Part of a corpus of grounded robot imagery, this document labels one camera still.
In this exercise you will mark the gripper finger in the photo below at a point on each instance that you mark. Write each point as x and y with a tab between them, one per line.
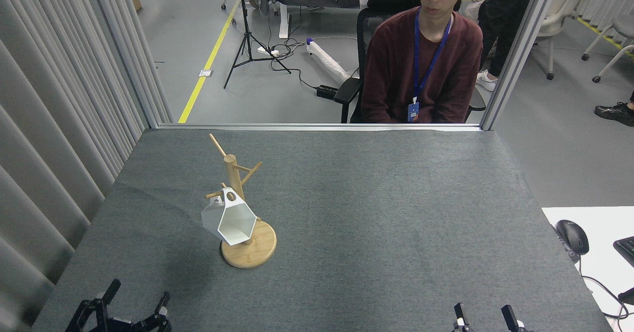
510	317
460	317

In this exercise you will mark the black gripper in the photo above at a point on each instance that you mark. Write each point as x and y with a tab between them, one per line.
121	326

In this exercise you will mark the white hexagonal cup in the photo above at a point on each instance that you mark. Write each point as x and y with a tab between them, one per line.
233	220

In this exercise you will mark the wooden cup rack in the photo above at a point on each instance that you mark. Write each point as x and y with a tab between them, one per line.
257	252

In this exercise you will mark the black computer mouse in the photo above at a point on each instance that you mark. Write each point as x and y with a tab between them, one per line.
573	237

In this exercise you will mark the small black device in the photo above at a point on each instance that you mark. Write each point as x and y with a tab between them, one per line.
628	296

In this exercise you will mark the black keyboard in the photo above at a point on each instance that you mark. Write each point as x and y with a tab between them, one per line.
626	250

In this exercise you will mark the grey pleated curtain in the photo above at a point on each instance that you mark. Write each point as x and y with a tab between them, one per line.
49	99

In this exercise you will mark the black shoe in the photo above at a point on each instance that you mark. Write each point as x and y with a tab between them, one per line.
616	113

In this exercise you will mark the silver floor socket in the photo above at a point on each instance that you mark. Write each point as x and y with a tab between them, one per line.
206	73

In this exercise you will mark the white shoe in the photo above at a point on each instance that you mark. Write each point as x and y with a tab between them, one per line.
487	81

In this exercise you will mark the seated person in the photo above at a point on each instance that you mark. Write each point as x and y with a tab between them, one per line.
396	74

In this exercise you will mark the black office chair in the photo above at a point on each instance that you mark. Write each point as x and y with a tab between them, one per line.
346	91

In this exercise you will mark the black power brick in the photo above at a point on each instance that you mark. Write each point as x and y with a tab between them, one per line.
327	92

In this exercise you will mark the white power strip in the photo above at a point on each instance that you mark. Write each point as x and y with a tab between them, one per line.
267	51

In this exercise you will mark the white wrapped tube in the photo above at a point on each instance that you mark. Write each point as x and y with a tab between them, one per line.
327	59

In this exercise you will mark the black tripod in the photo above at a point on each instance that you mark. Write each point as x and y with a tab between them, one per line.
246	25

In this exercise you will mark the standing person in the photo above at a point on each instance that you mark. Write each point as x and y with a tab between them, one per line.
505	15

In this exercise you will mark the grey chair on castors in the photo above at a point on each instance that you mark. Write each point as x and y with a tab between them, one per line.
624	27

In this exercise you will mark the white armchair on castors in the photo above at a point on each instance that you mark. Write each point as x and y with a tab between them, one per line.
564	5

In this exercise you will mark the silver table rail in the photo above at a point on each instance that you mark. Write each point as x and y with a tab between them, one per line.
297	126

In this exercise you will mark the smooth silver post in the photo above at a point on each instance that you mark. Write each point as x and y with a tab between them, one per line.
520	49

